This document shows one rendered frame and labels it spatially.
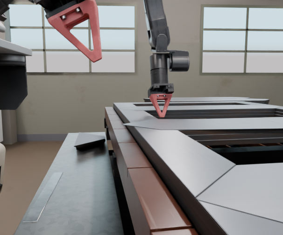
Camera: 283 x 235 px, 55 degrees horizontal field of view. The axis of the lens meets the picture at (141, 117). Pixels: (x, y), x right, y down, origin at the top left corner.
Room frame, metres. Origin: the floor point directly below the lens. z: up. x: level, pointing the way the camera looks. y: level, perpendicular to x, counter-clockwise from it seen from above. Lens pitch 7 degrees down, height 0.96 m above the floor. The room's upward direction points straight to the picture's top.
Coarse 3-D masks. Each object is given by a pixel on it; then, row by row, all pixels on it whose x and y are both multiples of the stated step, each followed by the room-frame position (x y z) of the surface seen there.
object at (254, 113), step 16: (176, 112) 1.06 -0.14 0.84; (192, 112) 1.08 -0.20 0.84; (208, 112) 1.08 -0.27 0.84; (224, 112) 1.09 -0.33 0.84; (240, 112) 1.10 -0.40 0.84; (256, 112) 1.11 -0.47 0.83; (272, 112) 1.13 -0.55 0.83; (128, 128) 0.76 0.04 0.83; (144, 144) 0.51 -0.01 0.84; (208, 144) 0.60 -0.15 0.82; (224, 144) 0.61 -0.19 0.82; (240, 144) 0.61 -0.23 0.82; (160, 160) 0.38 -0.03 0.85; (160, 176) 0.38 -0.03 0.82; (176, 176) 0.30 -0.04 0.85; (176, 192) 0.30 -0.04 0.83; (192, 208) 0.25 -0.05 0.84; (192, 224) 0.25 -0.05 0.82; (208, 224) 0.21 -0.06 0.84
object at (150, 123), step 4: (144, 120) 0.75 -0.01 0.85; (148, 120) 0.75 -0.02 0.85; (152, 120) 0.75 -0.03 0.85; (136, 124) 0.68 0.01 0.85; (140, 124) 0.68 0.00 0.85; (144, 124) 0.68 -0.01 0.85; (148, 124) 0.68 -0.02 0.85; (152, 124) 0.68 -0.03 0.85; (156, 124) 0.68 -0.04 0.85; (152, 128) 0.62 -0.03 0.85; (156, 128) 0.62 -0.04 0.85; (160, 128) 0.62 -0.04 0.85
